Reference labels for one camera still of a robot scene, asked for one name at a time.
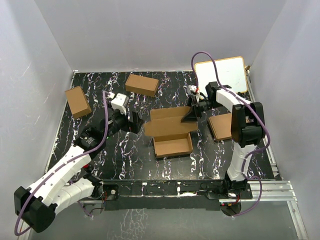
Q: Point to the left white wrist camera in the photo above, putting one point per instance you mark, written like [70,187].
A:
[120,102]

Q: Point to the flat cardboard stack right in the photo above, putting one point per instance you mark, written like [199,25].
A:
[220,126]

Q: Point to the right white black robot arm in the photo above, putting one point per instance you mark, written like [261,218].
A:
[247,120]

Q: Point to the yellow framed whiteboard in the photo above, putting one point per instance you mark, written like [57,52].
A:
[231,72]

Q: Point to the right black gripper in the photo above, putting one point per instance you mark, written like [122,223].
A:
[194,112]

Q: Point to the folded cardboard box back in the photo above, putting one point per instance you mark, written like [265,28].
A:
[142,85]

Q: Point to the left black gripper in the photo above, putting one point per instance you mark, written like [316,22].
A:
[133,126]

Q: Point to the black base bar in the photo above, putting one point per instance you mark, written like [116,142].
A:
[164,194]

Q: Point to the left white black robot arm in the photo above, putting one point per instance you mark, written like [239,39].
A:
[71,179]

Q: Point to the small cardboard box left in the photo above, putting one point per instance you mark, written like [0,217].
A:
[78,102]

